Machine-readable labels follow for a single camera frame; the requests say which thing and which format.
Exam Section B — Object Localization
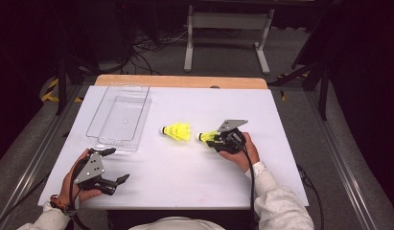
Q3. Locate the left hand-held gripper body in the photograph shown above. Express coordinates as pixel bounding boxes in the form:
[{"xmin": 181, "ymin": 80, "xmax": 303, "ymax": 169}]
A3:
[{"xmin": 75, "ymin": 151, "xmax": 119, "ymax": 196}]

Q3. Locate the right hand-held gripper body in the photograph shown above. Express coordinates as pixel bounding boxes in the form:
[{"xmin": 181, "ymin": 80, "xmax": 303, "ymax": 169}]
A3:
[{"xmin": 213, "ymin": 119, "xmax": 249, "ymax": 155}]

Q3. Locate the yellow plastic shuttlecock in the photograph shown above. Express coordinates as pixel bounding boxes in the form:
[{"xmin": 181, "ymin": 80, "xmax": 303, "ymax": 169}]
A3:
[
  {"xmin": 160, "ymin": 122, "xmax": 192, "ymax": 143},
  {"xmin": 195, "ymin": 129, "xmax": 221, "ymax": 144}
]

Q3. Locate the clear plastic container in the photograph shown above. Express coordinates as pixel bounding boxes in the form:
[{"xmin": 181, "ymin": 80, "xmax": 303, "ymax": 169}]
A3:
[{"xmin": 85, "ymin": 84, "xmax": 152, "ymax": 152}]

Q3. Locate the person's right hand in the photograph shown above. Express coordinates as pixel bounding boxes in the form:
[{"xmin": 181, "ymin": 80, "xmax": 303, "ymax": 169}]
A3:
[{"xmin": 218, "ymin": 131, "xmax": 261, "ymax": 174}]

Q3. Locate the person's left hand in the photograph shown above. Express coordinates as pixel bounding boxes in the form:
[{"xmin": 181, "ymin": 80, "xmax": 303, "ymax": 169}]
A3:
[{"xmin": 58, "ymin": 148, "xmax": 104, "ymax": 206}]

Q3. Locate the white table sheet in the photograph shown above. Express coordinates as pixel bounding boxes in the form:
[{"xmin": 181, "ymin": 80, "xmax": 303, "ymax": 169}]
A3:
[{"xmin": 37, "ymin": 85, "xmax": 310, "ymax": 210}]

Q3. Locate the wooden table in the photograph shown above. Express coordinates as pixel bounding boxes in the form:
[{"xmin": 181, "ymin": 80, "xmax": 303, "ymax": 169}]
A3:
[{"xmin": 94, "ymin": 74, "xmax": 269, "ymax": 90}]

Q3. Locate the person's torso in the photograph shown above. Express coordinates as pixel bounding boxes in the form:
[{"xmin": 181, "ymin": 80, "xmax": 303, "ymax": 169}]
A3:
[{"xmin": 128, "ymin": 216, "xmax": 226, "ymax": 230}]

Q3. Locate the black metal stand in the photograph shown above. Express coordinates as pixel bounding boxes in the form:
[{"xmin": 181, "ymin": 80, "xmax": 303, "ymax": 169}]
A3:
[
  {"xmin": 267, "ymin": 47, "xmax": 334, "ymax": 122},
  {"xmin": 55, "ymin": 47, "xmax": 102, "ymax": 117}
]

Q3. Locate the white metal stand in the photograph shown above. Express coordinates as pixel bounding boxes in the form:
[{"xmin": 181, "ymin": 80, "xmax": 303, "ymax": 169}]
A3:
[{"xmin": 183, "ymin": 4, "xmax": 275, "ymax": 75}]

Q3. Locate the left hand-held gripper cable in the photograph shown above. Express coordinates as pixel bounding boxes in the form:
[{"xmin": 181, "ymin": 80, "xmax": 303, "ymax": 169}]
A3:
[{"xmin": 68, "ymin": 157, "xmax": 93, "ymax": 230}]

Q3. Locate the hand-held gripper cable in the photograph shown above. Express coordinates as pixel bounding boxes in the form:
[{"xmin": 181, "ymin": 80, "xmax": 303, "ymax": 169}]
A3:
[
  {"xmin": 231, "ymin": 133, "xmax": 260, "ymax": 230},
  {"xmin": 68, "ymin": 157, "xmax": 93, "ymax": 230}
]

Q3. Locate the gray wrist strap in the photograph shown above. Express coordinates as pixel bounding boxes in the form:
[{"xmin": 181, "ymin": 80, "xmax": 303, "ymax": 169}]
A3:
[{"xmin": 63, "ymin": 205, "xmax": 80, "ymax": 219}]

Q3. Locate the beaded bracelet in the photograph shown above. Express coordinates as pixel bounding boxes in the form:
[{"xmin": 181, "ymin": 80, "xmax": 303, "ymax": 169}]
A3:
[{"xmin": 49, "ymin": 195, "xmax": 69, "ymax": 212}]

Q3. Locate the right hand-held gripper cable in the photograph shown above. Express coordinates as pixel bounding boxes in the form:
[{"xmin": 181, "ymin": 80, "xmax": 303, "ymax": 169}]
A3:
[{"xmin": 231, "ymin": 133, "xmax": 260, "ymax": 230}]

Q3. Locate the aluminium floor rail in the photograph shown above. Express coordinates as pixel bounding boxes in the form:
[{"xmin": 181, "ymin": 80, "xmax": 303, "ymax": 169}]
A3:
[
  {"xmin": 0, "ymin": 84, "xmax": 87, "ymax": 230},
  {"xmin": 304, "ymin": 89, "xmax": 378, "ymax": 230}
]

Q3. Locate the black floor cable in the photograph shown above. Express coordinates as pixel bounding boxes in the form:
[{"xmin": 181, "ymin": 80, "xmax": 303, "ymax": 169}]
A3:
[{"xmin": 296, "ymin": 164, "xmax": 326, "ymax": 230}]

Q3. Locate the bundle of floor cables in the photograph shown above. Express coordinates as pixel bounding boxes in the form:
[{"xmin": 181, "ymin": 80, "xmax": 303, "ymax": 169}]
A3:
[{"xmin": 121, "ymin": 28, "xmax": 190, "ymax": 77}]

